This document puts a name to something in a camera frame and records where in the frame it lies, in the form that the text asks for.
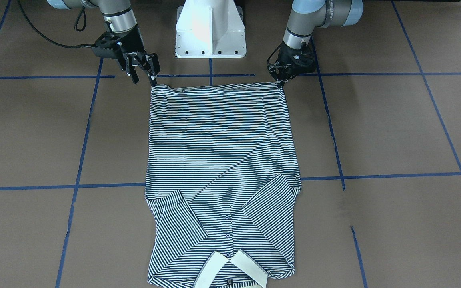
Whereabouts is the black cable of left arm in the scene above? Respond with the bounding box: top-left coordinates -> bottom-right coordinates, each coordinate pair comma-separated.
267,44 -> 285,74

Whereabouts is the blue white striped polo shirt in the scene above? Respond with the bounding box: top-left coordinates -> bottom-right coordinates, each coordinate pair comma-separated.
144,82 -> 302,288

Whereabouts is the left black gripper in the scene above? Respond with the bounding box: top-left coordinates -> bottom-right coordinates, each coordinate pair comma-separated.
268,42 -> 316,89

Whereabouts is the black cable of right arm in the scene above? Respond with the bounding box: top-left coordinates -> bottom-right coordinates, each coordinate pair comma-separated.
16,0 -> 113,49

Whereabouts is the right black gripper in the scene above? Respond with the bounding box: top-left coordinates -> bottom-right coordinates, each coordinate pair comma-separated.
91,24 -> 160,87

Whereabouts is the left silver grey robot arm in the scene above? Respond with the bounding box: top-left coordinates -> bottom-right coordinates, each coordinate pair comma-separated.
267,0 -> 364,89

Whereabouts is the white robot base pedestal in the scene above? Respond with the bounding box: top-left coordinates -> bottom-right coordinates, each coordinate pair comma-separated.
174,0 -> 247,59

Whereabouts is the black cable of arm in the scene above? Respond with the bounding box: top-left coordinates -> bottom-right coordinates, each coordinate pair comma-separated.
267,44 -> 285,74
16,0 -> 113,49

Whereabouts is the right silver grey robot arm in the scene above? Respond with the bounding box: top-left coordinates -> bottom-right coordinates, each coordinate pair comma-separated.
48,0 -> 160,87

